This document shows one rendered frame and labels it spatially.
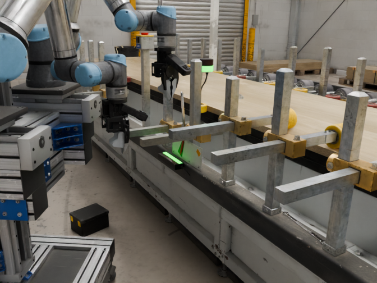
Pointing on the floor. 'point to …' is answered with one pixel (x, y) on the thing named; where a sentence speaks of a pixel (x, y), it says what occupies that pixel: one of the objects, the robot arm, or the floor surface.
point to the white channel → (214, 31)
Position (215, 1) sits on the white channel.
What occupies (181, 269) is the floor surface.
